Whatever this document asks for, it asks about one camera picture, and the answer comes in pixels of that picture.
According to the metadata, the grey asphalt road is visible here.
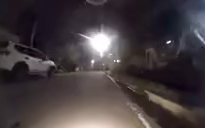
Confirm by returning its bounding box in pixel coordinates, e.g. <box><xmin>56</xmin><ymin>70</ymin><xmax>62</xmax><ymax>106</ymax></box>
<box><xmin>0</xmin><ymin>70</ymin><xmax>164</xmax><ymax>128</ymax></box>

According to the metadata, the pale concrete kerb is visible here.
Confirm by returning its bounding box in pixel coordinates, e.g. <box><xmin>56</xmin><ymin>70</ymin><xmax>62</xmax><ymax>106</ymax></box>
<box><xmin>104</xmin><ymin>70</ymin><xmax>205</xmax><ymax>128</ymax></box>

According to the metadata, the street lamp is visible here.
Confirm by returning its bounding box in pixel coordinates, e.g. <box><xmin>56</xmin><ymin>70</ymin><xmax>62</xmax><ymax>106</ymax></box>
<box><xmin>89</xmin><ymin>32</ymin><xmax>112</xmax><ymax>58</ymax></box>

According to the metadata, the dark verge strip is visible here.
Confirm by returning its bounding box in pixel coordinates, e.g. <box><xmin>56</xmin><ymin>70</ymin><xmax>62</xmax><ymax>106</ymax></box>
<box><xmin>110</xmin><ymin>69</ymin><xmax>205</xmax><ymax>118</ymax></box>

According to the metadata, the white car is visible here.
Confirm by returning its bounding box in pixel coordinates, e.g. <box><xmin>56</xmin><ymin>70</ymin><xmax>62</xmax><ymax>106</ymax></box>
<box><xmin>0</xmin><ymin>40</ymin><xmax>58</xmax><ymax>81</ymax></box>

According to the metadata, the tree trunk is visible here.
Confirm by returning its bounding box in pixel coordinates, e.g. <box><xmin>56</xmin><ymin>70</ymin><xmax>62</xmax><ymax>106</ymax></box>
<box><xmin>29</xmin><ymin>20</ymin><xmax>39</xmax><ymax>48</ymax></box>

